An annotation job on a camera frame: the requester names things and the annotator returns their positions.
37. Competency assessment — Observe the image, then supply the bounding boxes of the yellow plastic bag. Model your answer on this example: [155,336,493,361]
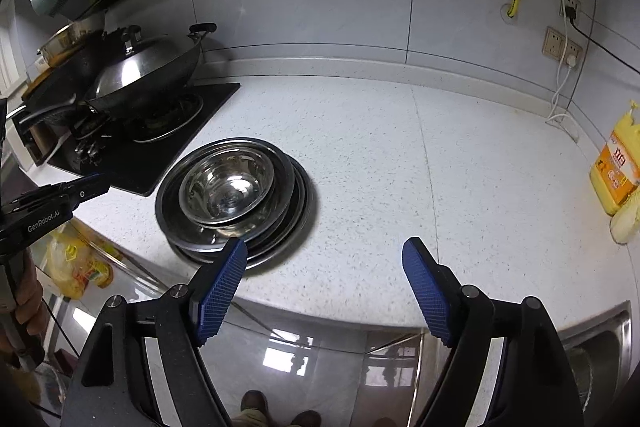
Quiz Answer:
[46,226,117,301]

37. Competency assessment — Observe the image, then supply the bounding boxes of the stove burner grate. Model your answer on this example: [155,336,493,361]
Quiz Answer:
[70,114,118,160]
[120,91,205,144]

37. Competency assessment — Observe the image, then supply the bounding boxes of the person's brown shoe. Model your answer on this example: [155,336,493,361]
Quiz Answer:
[240,390,269,414]
[290,409,323,427]

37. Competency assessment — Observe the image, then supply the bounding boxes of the thin black cable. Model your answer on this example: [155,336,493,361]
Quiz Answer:
[42,299,83,360]

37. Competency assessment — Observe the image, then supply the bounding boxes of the black power cable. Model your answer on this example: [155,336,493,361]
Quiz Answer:
[569,9,640,74]

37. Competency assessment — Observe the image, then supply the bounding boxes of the black glass gas stove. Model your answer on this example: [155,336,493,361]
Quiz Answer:
[47,82,242,198]

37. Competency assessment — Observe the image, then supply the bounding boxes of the person's left hand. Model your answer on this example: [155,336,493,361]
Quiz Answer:
[15,252,52,343]

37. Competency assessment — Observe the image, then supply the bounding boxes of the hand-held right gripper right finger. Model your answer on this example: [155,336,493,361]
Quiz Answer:
[401,237,586,427]

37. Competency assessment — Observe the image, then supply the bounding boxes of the stainless steel sink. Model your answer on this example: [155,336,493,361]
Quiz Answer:
[556,301,634,427]

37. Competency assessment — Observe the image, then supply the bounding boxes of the dimpled stainless steel plate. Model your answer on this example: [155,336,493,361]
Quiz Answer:
[156,137,297,254]

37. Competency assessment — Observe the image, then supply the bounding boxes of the pale yellow sponge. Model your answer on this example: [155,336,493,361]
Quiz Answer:
[609,202,640,246]

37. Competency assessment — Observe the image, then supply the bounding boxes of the yellow oil bottle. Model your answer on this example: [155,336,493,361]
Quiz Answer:
[588,99,640,216]

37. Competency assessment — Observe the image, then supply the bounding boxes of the white power cable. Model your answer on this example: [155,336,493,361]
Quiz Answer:
[546,0,582,142]

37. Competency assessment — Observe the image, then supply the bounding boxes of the beige wall socket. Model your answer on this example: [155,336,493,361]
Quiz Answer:
[562,39,584,68]
[544,26,567,56]

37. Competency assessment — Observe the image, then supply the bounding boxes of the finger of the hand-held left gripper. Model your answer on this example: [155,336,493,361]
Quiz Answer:
[10,173,112,214]

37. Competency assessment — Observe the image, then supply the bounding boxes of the black wok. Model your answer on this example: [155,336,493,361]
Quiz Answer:
[85,23,218,116]

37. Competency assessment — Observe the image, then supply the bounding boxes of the glossy base cabinet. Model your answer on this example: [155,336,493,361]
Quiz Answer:
[115,252,432,408]

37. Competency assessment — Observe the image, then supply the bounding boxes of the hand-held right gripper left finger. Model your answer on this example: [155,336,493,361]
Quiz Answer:
[60,237,248,427]

